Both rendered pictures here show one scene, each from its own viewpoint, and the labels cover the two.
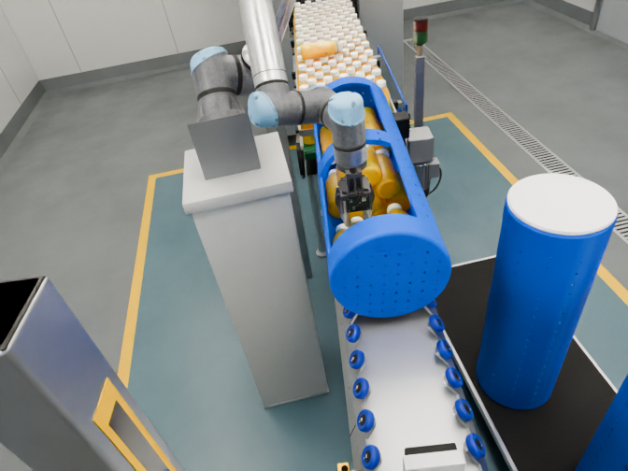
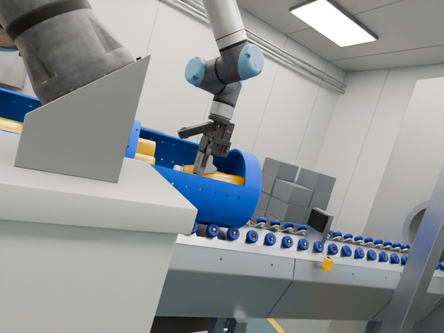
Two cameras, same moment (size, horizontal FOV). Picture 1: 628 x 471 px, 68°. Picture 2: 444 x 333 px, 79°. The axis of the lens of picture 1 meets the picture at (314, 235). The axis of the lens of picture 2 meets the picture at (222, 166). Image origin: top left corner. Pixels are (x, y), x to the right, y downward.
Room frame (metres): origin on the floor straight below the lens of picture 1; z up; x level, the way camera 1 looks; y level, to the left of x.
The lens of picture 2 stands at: (1.25, 0.69, 1.25)
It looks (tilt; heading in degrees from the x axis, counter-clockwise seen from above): 5 degrees down; 244
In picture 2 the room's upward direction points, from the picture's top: 17 degrees clockwise
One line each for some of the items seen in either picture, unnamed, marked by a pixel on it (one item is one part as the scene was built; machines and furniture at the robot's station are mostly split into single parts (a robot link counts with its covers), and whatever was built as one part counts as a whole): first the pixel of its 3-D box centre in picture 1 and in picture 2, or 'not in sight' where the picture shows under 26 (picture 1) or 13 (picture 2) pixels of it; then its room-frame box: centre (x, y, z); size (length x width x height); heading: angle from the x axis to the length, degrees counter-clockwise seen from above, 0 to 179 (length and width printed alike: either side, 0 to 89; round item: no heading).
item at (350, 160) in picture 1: (351, 152); (221, 111); (0.93, -0.12, 1.33); 0.08 x 0.08 x 0.05
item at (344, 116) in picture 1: (347, 121); (228, 87); (0.93, -0.11, 1.41); 0.09 x 0.08 x 0.11; 21
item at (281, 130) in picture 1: (295, 206); not in sight; (1.89, 0.07, 0.50); 0.04 x 0.04 x 1.00; 87
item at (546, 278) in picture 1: (532, 306); not in sight; (0.98, -0.70, 0.59); 0.28 x 0.28 x 0.88
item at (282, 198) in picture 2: not in sight; (279, 199); (-1.58, -2.79, 0.59); 1.20 x 0.80 x 1.19; 95
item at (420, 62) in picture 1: (418, 162); not in sight; (2.03, -0.59, 0.55); 0.04 x 0.04 x 1.10; 87
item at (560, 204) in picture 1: (560, 202); not in sight; (0.98, -0.70, 1.03); 0.28 x 0.28 x 0.01
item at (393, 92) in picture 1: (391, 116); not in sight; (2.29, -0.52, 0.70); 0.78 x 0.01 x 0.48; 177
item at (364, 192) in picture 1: (353, 183); (216, 137); (0.92, -0.11, 1.25); 0.09 x 0.08 x 0.12; 176
